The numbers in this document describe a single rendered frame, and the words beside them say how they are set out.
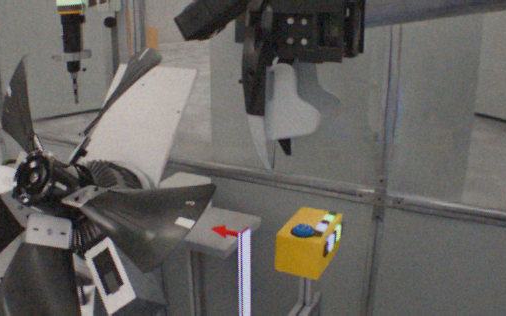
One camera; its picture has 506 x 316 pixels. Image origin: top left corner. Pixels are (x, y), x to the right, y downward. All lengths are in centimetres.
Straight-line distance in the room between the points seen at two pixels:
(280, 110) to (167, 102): 89
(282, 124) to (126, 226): 52
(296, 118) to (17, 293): 74
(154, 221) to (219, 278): 102
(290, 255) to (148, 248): 35
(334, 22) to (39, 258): 79
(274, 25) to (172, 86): 92
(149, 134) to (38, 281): 48
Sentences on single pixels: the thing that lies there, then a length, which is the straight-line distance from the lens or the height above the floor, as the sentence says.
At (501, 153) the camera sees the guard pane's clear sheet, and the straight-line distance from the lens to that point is 143.
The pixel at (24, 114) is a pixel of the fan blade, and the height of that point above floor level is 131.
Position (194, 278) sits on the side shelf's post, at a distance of 170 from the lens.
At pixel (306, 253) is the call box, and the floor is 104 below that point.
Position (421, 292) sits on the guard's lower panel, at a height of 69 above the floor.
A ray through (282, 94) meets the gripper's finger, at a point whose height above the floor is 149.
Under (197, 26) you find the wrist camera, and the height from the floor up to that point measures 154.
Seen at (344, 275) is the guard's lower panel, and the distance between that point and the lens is 165.
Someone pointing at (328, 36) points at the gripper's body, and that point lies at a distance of 40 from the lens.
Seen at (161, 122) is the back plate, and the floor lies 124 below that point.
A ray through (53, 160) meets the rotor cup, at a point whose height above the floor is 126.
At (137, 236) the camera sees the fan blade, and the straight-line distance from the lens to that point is 86.
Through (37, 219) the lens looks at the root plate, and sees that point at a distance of 106.
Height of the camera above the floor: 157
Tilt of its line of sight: 19 degrees down
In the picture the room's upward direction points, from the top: straight up
